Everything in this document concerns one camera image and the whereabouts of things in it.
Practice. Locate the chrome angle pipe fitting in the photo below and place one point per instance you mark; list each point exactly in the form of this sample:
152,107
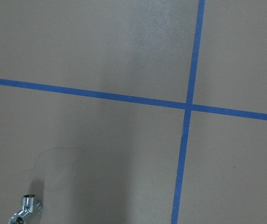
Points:
31,207

